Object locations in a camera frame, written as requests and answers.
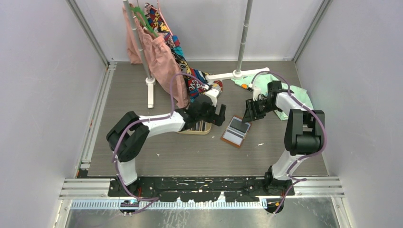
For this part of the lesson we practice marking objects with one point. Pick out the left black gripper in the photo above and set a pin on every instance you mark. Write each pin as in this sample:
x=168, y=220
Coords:
x=216, y=119

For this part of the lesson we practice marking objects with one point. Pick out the beige oval card tray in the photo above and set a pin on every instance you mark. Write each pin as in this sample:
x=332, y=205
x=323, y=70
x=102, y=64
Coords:
x=200, y=128

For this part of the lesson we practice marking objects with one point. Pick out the brown leather card holder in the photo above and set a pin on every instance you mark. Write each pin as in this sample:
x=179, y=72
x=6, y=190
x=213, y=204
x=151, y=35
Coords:
x=234, y=137

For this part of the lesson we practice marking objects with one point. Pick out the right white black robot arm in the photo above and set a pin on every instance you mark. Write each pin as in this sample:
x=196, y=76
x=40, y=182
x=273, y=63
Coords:
x=304, y=134

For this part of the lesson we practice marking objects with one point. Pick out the dark credit card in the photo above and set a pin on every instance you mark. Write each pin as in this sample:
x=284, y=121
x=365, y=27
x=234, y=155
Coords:
x=238, y=125

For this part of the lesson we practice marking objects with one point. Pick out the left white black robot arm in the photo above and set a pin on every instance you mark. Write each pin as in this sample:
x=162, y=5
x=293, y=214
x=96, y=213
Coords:
x=129, y=134

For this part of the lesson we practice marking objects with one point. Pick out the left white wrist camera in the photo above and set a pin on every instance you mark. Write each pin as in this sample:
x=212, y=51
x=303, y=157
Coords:
x=213, y=94

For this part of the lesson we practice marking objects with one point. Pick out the right white rack stand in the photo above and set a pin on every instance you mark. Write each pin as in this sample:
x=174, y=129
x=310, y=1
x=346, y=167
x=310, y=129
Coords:
x=238, y=73

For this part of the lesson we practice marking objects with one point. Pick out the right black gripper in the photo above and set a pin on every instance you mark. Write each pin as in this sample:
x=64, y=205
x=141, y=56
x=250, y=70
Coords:
x=251, y=113

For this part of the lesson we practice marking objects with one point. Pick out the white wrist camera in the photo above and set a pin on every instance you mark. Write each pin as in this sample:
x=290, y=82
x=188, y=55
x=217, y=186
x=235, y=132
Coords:
x=255, y=93
x=213, y=94

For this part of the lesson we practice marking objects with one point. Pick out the white rack stand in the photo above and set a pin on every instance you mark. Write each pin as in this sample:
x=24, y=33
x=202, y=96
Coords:
x=150, y=80
x=238, y=73

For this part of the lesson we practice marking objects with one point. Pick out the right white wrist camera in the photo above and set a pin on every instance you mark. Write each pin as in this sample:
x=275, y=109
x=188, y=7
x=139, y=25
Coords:
x=255, y=93

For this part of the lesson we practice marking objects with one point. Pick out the pink hanging garment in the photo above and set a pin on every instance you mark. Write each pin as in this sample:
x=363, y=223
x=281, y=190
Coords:
x=162, y=65

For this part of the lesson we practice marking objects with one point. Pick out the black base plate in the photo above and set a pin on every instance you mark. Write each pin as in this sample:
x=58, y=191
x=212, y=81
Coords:
x=206, y=189

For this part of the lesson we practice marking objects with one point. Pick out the green clothes hanger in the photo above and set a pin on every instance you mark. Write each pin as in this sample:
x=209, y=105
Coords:
x=143, y=20

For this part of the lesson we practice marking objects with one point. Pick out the left white rack stand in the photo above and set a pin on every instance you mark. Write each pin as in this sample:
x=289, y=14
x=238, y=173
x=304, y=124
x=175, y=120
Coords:
x=150, y=80

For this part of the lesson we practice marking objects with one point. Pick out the mint green garment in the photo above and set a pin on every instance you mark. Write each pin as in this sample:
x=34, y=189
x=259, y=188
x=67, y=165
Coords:
x=261, y=82

